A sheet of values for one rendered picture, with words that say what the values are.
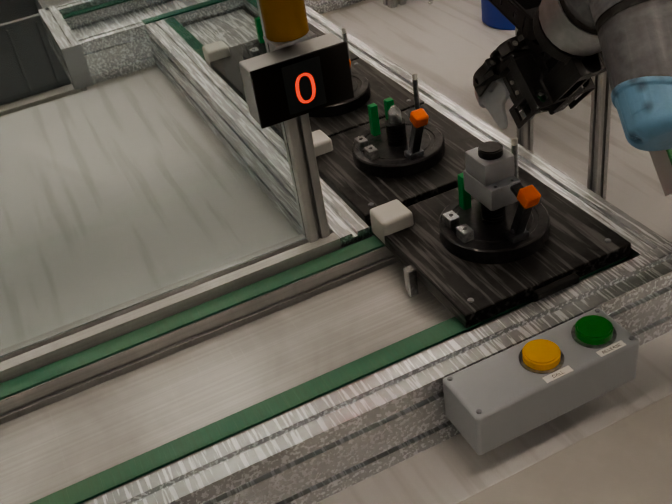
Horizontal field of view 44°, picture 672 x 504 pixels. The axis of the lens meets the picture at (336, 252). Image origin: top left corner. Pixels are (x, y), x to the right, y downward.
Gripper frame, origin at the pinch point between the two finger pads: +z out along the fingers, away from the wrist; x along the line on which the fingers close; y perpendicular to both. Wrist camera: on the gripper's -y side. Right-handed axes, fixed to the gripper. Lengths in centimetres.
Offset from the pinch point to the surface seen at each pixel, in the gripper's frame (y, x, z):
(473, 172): 6.7, -2.2, 7.3
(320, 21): -49, 15, 74
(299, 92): -8.8, -19.8, 3.2
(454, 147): -2.1, 7.5, 28.5
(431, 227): 9.6, -6.1, 17.4
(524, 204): 13.5, -1.1, 1.6
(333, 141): -12.3, -6.4, 38.0
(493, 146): 5.1, 0.3, 4.5
